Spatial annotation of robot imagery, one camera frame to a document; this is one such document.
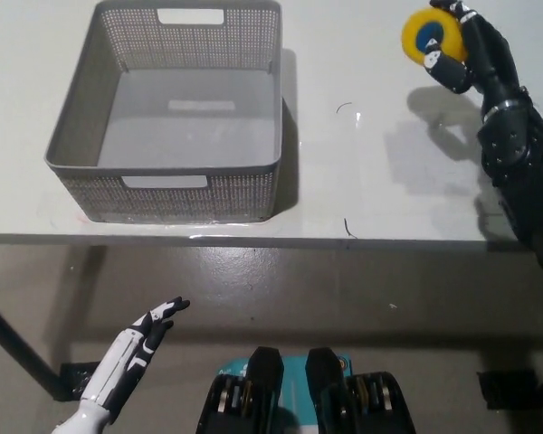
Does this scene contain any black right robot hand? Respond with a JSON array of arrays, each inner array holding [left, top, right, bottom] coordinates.
[[423, 0, 533, 121]]

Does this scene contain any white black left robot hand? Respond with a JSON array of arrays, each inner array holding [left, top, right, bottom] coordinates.
[[78, 296, 191, 421]]

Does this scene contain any yellow ball with blue spot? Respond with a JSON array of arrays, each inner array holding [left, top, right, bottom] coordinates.
[[400, 8, 471, 64]]

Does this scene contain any black metal table leg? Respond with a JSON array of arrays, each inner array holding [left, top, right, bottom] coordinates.
[[0, 292, 71, 402]]

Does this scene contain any grey perforated plastic basket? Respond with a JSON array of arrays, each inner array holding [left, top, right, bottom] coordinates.
[[43, 0, 284, 224]]

